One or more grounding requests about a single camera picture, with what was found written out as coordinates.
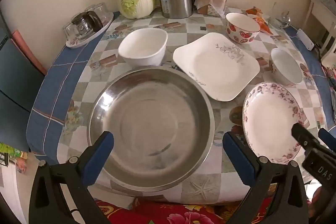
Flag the red floral blanket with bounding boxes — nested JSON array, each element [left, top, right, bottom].
[[94, 198, 271, 224]]

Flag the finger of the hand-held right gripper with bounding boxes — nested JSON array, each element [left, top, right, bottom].
[[291, 122, 322, 154], [318, 127, 336, 152]]

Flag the round floral plate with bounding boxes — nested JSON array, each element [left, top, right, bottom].
[[243, 83, 306, 164]]

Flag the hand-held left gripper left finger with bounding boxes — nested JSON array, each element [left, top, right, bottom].
[[29, 131, 115, 224]]

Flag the red and black cables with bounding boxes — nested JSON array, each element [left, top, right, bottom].
[[322, 64, 336, 83]]

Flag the checkered plastic tablecloth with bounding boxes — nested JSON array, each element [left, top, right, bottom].
[[58, 7, 328, 203]]

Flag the clear drinking glass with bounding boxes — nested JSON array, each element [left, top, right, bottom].
[[62, 23, 79, 41], [88, 3, 109, 24]]

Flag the clear glass mug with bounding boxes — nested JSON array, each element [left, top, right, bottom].
[[269, 2, 291, 29]]

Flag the brown tinted glass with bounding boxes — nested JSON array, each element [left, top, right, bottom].
[[71, 11, 103, 33]]

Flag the red-rimmed strawberry print bowl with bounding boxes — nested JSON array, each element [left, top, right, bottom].
[[225, 12, 261, 43]]

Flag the pink board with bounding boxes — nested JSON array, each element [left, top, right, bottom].
[[12, 29, 48, 75]]

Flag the large stainless steel basin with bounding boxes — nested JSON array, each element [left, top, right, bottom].
[[87, 67, 216, 193]]

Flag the white square plate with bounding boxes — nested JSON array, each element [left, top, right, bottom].
[[172, 32, 260, 102]]

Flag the dark blue chair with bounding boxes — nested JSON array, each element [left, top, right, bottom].
[[0, 11, 45, 152]]

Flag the blue plaid tablecloth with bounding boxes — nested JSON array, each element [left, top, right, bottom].
[[26, 11, 336, 161]]

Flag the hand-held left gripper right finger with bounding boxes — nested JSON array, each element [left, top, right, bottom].
[[223, 131, 309, 224]]

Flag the colourful packaging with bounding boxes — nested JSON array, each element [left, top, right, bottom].
[[0, 142, 29, 174]]

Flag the white squarish bowl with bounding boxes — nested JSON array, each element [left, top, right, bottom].
[[118, 28, 168, 68]]

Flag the small white bowl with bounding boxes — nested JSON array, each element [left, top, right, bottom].
[[269, 48, 303, 86]]

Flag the white power strip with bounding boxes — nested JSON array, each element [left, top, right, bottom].
[[297, 29, 315, 51]]

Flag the orange snack packet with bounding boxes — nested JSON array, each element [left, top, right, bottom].
[[246, 7, 263, 17], [252, 15, 273, 35]]

